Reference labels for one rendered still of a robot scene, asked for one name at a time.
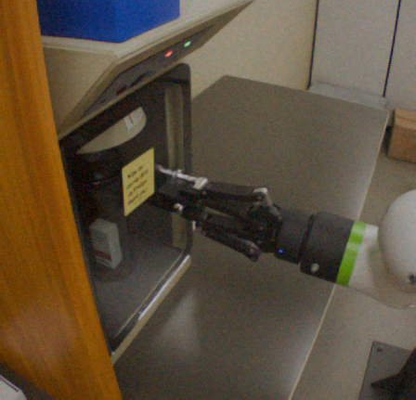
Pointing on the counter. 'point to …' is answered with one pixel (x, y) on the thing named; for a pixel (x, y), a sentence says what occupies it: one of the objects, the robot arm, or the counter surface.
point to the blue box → (105, 9)
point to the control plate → (144, 70)
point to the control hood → (128, 52)
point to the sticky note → (137, 181)
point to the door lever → (191, 186)
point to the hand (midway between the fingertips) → (181, 200)
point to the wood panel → (41, 229)
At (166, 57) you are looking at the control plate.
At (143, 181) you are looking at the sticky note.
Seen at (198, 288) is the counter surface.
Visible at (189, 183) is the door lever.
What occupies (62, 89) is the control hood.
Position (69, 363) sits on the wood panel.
